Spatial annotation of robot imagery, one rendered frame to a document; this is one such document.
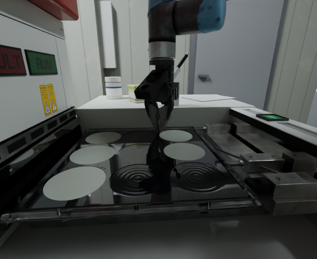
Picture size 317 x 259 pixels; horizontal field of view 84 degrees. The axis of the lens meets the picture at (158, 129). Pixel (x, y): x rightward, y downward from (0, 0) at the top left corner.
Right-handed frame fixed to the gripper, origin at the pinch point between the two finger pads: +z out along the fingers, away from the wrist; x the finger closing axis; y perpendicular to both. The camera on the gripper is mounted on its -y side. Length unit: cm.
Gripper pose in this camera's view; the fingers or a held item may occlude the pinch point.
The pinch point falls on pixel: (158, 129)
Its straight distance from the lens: 54.1
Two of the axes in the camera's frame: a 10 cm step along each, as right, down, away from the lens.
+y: 4.3, -2.8, 8.6
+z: 0.0, 9.5, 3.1
